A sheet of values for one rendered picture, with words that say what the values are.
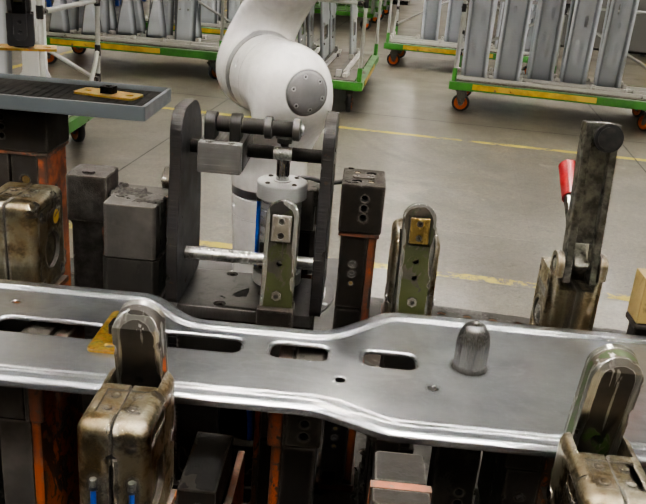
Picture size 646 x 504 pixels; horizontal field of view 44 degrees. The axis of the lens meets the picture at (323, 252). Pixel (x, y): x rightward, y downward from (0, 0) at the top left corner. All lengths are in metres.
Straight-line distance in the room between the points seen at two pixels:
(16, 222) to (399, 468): 0.50
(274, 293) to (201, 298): 0.11
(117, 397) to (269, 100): 0.60
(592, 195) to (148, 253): 0.49
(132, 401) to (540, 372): 0.39
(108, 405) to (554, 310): 0.51
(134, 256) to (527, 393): 0.46
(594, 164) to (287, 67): 0.44
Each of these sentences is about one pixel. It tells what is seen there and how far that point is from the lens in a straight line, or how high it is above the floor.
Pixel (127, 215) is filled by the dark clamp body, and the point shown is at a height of 1.07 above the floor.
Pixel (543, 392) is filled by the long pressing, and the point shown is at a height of 1.00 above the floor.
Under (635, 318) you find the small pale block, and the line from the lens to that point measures 0.93.
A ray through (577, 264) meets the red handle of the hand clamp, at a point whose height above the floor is 1.07.
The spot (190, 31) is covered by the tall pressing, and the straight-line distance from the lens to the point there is 8.44.
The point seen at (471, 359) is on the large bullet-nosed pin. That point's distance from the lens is 0.77.
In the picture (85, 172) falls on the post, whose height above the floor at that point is 1.10.
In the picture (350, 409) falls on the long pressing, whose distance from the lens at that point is 0.70.
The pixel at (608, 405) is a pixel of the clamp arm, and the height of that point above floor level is 1.08.
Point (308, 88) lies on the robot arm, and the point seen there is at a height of 1.18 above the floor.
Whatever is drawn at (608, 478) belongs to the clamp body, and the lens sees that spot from 0.60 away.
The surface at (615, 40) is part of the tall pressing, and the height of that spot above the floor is 0.72.
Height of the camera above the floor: 1.37
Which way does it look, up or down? 21 degrees down
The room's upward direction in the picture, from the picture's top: 5 degrees clockwise
